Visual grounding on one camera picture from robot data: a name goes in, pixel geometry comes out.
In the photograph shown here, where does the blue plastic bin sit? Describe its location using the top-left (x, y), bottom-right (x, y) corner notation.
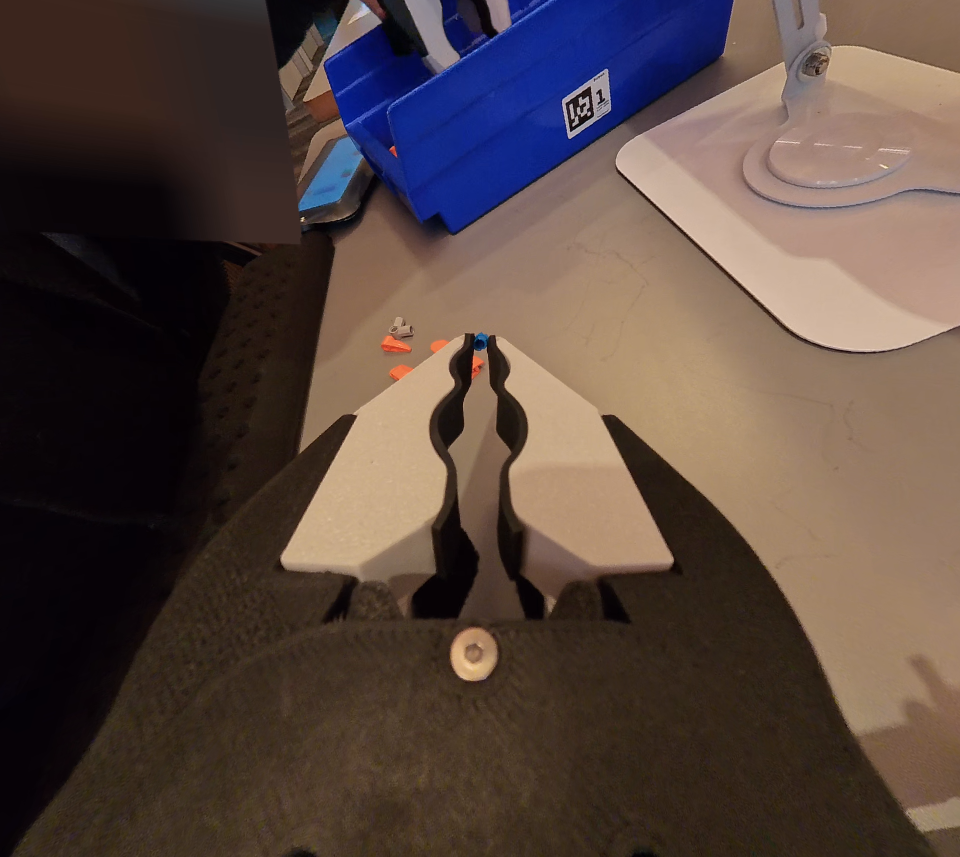
top-left (324, 0), bottom-right (755, 236)

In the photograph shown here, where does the black perforated pad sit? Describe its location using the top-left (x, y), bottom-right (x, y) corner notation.
top-left (191, 234), bottom-right (336, 528)

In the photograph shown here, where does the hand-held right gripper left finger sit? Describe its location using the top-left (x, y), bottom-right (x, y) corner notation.
top-left (279, 333), bottom-right (482, 618)

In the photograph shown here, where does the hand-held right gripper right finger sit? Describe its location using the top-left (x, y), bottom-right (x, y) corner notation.
top-left (487, 335), bottom-right (676, 618)

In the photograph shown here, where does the white book stand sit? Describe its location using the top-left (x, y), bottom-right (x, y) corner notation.
top-left (615, 0), bottom-right (960, 354)

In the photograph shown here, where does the smartphone in leather holder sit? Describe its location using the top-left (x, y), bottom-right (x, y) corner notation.
top-left (298, 135), bottom-right (378, 230)

